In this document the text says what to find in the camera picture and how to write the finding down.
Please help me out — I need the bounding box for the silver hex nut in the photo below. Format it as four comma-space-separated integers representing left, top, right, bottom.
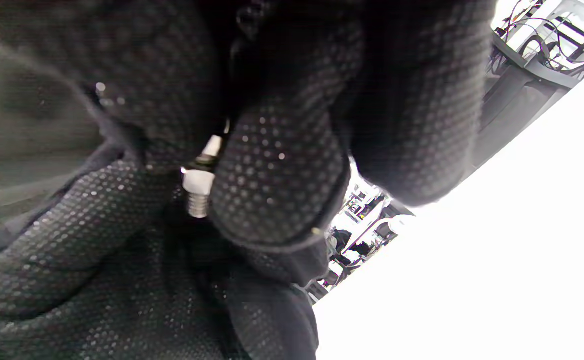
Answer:
181, 167, 216, 197

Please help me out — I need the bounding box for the person's grey shirt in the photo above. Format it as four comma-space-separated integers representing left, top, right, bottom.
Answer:
0, 30, 112, 241

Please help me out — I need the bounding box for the person's right hand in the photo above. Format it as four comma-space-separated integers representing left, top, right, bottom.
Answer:
0, 0, 495, 252

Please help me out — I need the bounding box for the black equipment stand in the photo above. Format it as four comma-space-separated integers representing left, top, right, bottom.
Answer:
469, 32, 580, 171

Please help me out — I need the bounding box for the silver screw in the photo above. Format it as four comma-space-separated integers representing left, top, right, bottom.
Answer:
187, 120, 230, 219

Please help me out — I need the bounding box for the person's left hand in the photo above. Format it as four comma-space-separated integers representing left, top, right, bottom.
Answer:
0, 159, 331, 360

